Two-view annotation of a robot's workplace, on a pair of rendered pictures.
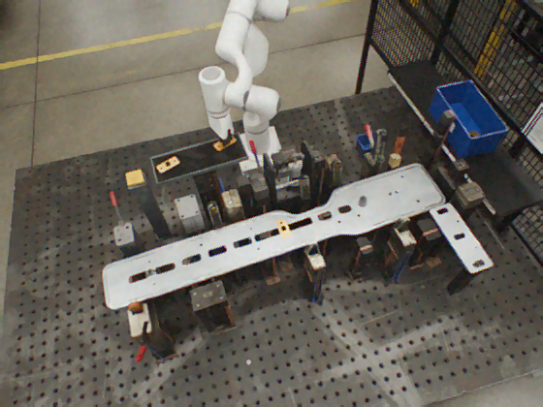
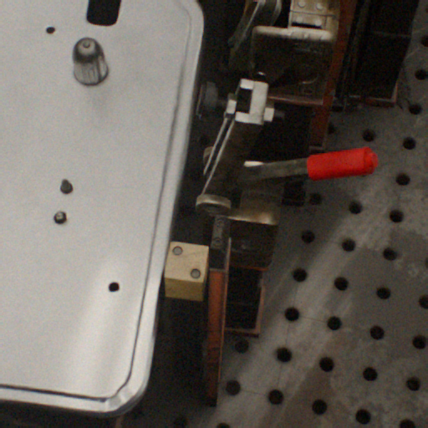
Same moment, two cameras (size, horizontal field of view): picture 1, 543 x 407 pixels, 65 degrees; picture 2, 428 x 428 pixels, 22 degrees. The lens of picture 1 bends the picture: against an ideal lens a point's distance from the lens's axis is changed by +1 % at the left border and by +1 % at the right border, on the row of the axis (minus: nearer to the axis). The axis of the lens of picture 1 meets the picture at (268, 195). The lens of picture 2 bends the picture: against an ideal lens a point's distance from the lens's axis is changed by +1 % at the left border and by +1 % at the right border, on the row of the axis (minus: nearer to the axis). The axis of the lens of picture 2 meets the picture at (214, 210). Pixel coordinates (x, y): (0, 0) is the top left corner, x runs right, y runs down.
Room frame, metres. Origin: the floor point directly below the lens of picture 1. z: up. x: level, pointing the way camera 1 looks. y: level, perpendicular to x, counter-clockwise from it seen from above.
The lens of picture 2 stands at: (1.20, -0.83, 1.95)
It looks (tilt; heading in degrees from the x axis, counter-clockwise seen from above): 67 degrees down; 112
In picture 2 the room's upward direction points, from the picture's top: 2 degrees clockwise
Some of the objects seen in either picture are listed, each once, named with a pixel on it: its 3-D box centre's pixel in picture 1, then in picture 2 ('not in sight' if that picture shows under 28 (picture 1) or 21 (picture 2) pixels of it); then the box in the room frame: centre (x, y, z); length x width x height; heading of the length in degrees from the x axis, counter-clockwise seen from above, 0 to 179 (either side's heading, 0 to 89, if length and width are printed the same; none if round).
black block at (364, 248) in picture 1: (360, 261); not in sight; (0.70, -0.36, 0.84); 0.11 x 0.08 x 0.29; 16
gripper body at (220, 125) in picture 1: (220, 119); not in sight; (1.07, 0.15, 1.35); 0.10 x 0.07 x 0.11; 34
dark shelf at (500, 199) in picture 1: (457, 128); not in sight; (1.23, -0.86, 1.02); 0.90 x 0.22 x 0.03; 16
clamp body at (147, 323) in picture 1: (154, 333); not in sight; (0.45, 0.46, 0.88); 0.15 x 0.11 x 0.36; 16
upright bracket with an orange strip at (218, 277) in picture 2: (391, 166); (216, 330); (1.09, -0.56, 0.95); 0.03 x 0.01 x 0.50; 106
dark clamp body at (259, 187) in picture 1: (261, 206); not in sight; (0.97, 0.03, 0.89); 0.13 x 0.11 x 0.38; 16
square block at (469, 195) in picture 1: (457, 214); not in sight; (0.87, -0.80, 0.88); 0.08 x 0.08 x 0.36; 16
